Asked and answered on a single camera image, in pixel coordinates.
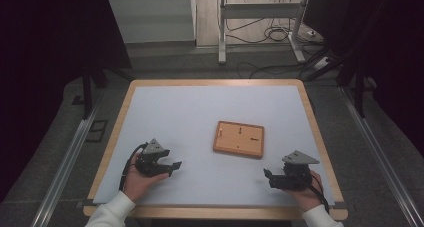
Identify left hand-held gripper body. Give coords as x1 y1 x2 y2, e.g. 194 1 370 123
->
134 138 175 179

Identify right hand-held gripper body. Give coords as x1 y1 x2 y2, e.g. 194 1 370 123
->
271 149 320 191

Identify person's left hand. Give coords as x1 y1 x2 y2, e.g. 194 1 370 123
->
123 151 170 203

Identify person's right hand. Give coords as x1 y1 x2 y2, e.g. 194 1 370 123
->
283 170 325 213

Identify white table mat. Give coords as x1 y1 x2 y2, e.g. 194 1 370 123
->
93 85 335 207

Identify black metal stand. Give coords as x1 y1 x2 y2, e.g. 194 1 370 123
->
80 61 135 120

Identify white panel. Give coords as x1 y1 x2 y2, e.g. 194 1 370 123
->
107 0 198 45

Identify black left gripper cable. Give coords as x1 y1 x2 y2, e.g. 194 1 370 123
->
118 142 148 192

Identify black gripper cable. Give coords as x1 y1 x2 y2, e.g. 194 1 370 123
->
118 142 148 192
308 171 331 215

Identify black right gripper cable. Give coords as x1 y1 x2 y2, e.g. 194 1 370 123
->
308 171 331 215

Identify aluminium floor rail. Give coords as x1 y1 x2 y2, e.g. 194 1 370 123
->
31 86 105 227
337 85 424 227

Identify long black floor cable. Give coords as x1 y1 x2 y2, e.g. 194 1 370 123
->
236 60 313 80

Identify white metal desk frame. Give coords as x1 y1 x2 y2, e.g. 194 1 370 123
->
218 0 312 66

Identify black floor cable loops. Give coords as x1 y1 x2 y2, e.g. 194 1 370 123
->
225 17 303 45

